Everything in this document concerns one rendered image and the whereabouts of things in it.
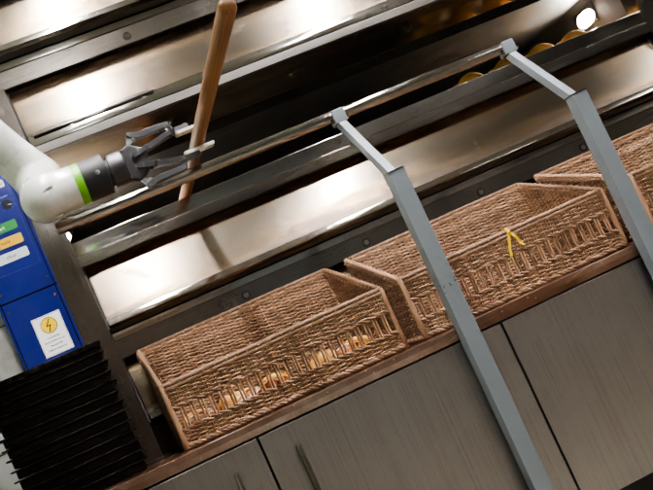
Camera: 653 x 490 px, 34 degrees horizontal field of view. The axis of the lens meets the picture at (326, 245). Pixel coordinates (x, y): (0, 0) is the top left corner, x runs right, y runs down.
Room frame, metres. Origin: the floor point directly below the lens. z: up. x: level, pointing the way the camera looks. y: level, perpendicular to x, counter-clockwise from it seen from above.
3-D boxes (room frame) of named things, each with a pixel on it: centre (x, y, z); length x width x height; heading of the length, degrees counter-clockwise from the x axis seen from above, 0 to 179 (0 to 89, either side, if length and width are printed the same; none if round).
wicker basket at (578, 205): (2.74, -0.34, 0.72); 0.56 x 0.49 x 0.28; 101
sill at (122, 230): (3.02, -0.26, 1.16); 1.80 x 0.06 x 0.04; 103
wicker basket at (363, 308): (2.62, 0.24, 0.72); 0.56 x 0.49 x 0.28; 103
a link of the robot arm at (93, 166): (2.30, 0.39, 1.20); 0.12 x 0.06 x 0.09; 13
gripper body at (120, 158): (2.31, 0.32, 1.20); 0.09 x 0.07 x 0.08; 103
